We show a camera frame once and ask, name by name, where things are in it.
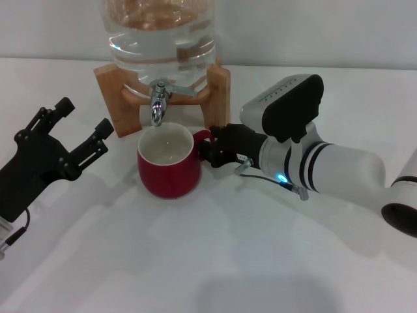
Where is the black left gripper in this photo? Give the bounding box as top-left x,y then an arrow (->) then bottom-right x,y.
0,97 -> 115,223

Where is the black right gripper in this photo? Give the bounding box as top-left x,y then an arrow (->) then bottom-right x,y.
198,123 -> 268,170

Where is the red ceramic cup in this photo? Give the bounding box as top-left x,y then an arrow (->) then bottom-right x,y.
136,123 -> 216,200

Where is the chrome faucet tap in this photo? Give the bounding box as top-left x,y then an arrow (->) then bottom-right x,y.
149,79 -> 198,127

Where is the wooden dispenser stand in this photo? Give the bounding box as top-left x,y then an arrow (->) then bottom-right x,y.
93,57 -> 231,138

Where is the clear glass water dispenser jar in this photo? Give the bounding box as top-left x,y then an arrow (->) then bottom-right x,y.
103,0 -> 218,98

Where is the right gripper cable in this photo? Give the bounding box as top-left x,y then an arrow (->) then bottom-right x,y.
235,158 -> 309,200

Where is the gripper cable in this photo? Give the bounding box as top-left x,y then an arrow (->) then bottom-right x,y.
235,158 -> 309,200
0,208 -> 32,260

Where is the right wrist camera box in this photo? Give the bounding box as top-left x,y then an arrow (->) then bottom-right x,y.
240,74 -> 325,144

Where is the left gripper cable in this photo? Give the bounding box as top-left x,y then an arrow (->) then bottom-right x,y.
0,208 -> 32,260

